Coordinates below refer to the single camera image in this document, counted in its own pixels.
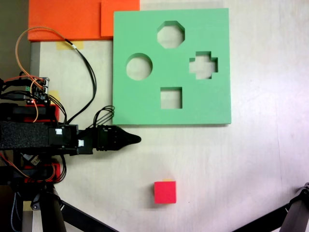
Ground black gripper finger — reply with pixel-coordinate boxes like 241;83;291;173
120;139;142;150
118;126;142;141

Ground red square block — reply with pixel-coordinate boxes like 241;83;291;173
154;180;177;204

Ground large orange foam block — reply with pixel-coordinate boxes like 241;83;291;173
28;0;114;42

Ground green shape sorter board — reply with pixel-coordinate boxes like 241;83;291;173
112;8;232;127

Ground red printed base clamp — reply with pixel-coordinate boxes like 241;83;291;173
24;162;61;183
24;104;60;123

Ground small yellow tape piece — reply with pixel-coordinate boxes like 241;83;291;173
49;90;61;105

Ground black tripod leg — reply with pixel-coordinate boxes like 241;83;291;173
280;182;309;232
30;186;67;232

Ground wide yellow tape piece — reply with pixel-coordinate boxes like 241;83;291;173
56;41;84;51

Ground black gripper wire loops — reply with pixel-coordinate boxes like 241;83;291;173
93;105;115;128

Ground short black wire bundle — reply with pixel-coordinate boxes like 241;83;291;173
47;94;68;125

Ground black looped base wires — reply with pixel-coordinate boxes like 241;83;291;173
56;154;68;183

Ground long black cable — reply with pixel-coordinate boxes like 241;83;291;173
64;38;98;125

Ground orange base wire bundle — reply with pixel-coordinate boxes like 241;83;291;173
0;153;56;183

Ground short orange wire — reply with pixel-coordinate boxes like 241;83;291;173
31;100;40;123

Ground circuit board with wires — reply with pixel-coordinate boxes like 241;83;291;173
24;76;51;106

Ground black usb cable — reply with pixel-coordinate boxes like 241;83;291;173
0;91;31;101

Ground blue braided cable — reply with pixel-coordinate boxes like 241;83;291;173
10;192;24;232

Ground long orange wire loop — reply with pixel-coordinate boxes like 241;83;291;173
15;26;73;82

